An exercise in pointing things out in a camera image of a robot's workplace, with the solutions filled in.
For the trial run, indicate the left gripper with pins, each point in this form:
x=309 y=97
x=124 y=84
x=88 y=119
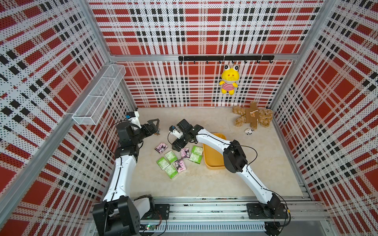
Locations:
x=148 y=132

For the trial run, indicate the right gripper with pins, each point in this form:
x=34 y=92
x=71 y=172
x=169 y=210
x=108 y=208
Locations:
x=181 y=145

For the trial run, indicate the green tissue pack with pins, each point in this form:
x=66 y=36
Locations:
x=171 y=157
x=195 y=158
x=171 y=171
x=163 y=163
x=197 y=150

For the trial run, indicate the pink tissue pack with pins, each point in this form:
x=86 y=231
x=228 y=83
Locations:
x=180 y=165
x=185 y=153
x=161 y=147

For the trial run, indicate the yellow plastic storage box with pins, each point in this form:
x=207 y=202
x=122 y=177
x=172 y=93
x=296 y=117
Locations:
x=213 y=159

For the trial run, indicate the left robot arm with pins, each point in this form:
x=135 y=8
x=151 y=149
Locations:
x=118 y=214

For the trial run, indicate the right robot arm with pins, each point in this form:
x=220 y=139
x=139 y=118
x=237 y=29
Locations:
x=235 y=161

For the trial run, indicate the green tissue pack bottom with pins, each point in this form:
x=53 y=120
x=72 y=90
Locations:
x=171 y=171

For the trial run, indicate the small white spotted toy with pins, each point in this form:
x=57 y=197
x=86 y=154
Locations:
x=248 y=131

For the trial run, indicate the brown teddy bear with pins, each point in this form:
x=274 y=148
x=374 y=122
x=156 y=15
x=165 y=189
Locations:
x=252 y=115

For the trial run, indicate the yellow frog plush toy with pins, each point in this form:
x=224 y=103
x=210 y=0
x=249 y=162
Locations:
x=229 y=77

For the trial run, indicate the green circuit board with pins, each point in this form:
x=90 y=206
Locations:
x=148 y=227

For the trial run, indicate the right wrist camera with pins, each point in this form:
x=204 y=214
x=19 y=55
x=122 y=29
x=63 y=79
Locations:
x=176 y=132

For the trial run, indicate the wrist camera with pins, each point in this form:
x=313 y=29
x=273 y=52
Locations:
x=176 y=132
x=133 y=117

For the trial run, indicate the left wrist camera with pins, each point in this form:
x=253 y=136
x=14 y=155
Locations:
x=133 y=117

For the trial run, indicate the white wire mesh basket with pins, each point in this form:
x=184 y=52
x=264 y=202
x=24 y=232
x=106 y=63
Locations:
x=94 y=105

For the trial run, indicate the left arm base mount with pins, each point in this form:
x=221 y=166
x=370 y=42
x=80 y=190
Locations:
x=161 y=211

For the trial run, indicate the black hook rail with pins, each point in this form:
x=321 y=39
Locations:
x=256 y=58

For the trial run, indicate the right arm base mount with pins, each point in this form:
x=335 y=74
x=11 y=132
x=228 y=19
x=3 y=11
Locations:
x=261 y=211

